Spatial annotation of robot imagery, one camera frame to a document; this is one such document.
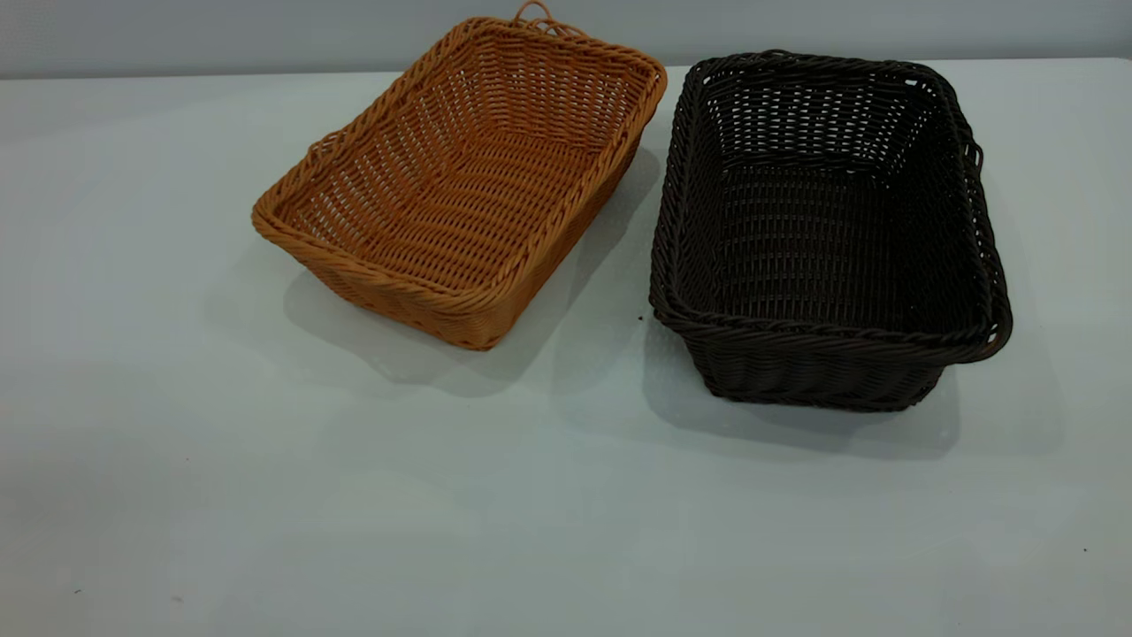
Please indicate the orange-brown wicker basket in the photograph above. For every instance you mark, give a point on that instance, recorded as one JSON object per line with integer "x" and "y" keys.
{"x": 460, "y": 221}

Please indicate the dark brown wicker basket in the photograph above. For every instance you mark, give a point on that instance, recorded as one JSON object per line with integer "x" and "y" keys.
{"x": 822, "y": 257}

